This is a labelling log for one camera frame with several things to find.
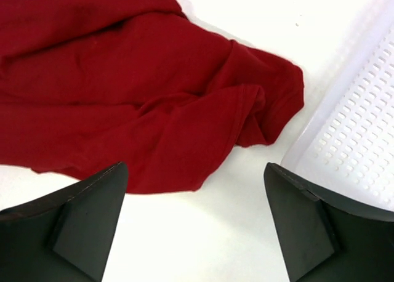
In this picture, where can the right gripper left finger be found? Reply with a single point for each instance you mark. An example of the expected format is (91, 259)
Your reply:
(65, 235)

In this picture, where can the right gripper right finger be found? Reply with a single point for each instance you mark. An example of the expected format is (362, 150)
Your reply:
(325, 236)

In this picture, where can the red t shirt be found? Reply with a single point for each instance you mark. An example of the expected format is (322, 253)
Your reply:
(88, 83)

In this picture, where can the white plastic basket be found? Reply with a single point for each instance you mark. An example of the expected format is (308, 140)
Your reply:
(347, 146)

